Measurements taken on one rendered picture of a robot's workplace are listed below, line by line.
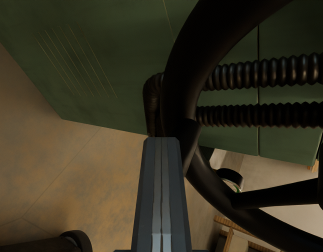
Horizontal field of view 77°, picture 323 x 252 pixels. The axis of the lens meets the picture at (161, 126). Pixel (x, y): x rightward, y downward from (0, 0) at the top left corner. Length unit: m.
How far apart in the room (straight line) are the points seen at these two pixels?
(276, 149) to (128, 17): 0.34
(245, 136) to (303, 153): 0.10
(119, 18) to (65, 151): 0.65
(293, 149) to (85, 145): 0.79
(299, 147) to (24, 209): 0.86
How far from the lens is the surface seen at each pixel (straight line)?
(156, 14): 0.34
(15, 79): 0.82
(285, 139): 0.40
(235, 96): 0.36
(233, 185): 0.44
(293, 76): 0.18
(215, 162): 0.49
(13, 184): 0.87
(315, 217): 3.87
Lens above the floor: 0.76
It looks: 33 degrees down
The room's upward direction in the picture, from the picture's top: 99 degrees clockwise
